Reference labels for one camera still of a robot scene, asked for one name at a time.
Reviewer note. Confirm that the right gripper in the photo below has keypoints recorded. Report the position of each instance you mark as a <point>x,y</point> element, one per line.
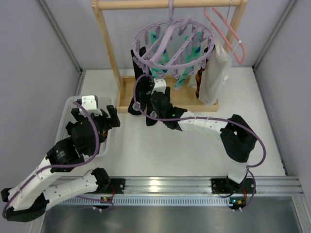
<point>149,91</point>

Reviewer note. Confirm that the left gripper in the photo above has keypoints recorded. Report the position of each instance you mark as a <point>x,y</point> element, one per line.
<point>96,119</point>

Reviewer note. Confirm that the purple round clip hanger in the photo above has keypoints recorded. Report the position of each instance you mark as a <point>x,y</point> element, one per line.
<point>188,43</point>

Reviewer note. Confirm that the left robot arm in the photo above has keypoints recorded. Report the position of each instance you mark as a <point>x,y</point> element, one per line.
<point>36,194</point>

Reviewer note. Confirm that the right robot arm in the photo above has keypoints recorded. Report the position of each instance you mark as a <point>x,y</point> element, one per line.
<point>237,137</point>

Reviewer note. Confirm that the pink coat hanger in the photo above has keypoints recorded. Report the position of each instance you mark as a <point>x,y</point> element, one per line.
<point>232,48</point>

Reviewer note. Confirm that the brown argyle sock in basket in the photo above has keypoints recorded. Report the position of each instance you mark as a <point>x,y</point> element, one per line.
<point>105,128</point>

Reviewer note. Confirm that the white plastic basket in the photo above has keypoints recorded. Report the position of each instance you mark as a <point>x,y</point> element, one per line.
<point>68,117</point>

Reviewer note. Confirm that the wooden clothes rack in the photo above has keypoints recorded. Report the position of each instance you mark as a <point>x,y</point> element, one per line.
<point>183,98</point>

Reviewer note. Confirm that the red black argyle sock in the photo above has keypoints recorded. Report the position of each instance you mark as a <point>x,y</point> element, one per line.
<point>198,78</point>

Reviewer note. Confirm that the white cloth bag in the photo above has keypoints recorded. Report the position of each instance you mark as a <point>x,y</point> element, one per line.
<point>214,76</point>

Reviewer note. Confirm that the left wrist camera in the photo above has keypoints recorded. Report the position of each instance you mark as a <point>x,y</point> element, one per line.
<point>90,104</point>

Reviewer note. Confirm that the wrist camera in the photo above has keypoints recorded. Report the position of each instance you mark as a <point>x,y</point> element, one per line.
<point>90,104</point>
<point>159,86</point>

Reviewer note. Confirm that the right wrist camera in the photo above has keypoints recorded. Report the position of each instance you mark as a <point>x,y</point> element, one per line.
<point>159,86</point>

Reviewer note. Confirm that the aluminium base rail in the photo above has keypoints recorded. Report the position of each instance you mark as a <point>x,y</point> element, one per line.
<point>171,191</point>

